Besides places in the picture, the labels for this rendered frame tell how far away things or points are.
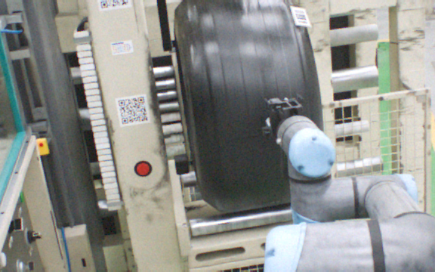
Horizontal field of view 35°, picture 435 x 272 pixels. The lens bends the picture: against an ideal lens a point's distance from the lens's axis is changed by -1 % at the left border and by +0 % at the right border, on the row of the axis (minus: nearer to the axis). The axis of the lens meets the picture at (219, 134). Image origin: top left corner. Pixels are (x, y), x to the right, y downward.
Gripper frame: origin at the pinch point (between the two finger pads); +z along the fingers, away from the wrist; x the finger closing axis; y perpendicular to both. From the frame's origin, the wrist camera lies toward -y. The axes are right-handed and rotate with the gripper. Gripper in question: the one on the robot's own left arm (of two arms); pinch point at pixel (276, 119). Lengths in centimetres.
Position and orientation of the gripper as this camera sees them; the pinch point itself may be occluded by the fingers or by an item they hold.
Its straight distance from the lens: 150.6
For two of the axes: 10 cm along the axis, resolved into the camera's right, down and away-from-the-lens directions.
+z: -1.1, -2.6, 9.6
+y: -1.3, -9.5, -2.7
